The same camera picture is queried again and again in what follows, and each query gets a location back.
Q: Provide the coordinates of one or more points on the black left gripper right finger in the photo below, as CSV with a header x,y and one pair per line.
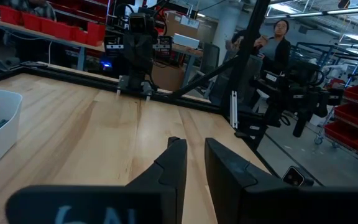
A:
x,y
244,193

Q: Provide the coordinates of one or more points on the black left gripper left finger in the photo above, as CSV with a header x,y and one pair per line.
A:
x,y
154,186

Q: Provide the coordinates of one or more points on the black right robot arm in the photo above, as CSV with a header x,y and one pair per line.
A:
x,y
137,82

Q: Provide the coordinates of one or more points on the black background robot arm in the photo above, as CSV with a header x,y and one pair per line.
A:
x,y
303,90

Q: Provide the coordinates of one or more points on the brown cardboard box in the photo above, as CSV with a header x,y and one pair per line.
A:
x,y
174,23

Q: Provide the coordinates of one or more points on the red storage bin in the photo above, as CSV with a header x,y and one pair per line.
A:
x,y
96,32
64,31
31,21
9,15

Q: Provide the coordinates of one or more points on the white flat box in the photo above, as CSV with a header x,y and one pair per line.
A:
x,y
186,41

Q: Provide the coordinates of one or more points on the grey office chair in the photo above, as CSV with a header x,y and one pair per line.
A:
x,y
210,59

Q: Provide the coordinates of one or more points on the wooden workbench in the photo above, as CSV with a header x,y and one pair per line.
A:
x,y
26,32

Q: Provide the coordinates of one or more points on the metal cart with red bins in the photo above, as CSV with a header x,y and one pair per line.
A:
x,y
356,124

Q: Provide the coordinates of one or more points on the white plastic bin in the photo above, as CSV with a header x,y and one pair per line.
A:
x,y
2,137

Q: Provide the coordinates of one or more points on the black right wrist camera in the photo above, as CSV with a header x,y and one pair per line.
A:
x,y
138,23

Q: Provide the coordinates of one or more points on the small table-level camera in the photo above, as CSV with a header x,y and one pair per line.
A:
x,y
294,176

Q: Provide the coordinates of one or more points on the black aluminium table frame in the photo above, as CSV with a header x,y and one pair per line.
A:
x,y
247,46

